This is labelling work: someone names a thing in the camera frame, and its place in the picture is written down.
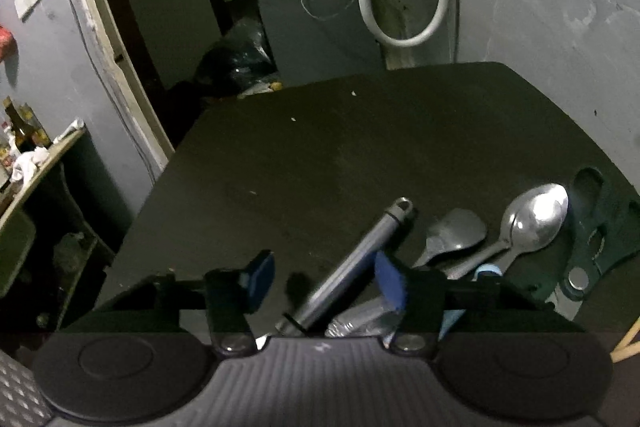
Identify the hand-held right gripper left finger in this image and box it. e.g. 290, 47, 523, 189
95, 251, 276, 355

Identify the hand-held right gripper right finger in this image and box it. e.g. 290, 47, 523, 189
374, 251, 588, 355

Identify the grey metal knife handle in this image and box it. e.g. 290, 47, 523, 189
274, 197, 417, 337

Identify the grey plastic spoon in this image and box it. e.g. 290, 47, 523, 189
411, 208, 488, 269

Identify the blue white handled utensil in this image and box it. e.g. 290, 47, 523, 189
440, 263, 503, 343

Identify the large metal spoon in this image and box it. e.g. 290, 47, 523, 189
442, 183, 570, 280

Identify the dark green kitchen tool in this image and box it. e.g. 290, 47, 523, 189
537, 167, 636, 308

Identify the plain wooden chopstick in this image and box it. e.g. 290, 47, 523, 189
611, 314, 640, 364

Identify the black garbage bag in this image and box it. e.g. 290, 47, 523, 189
192, 19, 278, 98

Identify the grey cabinet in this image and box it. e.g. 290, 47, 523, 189
257, 0, 388, 88

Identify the beige kitchen counter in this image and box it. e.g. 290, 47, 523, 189
0, 127, 86, 228

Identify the white cloth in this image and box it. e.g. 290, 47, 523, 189
10, 147, 51, 182

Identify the row of condiment bottles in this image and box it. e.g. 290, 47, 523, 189
0, 97, 48, 168

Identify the red plastic bag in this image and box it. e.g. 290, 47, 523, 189
0, 26, 16, 62

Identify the cream door frame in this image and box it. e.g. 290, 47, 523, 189
57, 0, 176, 185

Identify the grey wall cable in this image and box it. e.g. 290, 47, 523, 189
57, 0, 156, 182

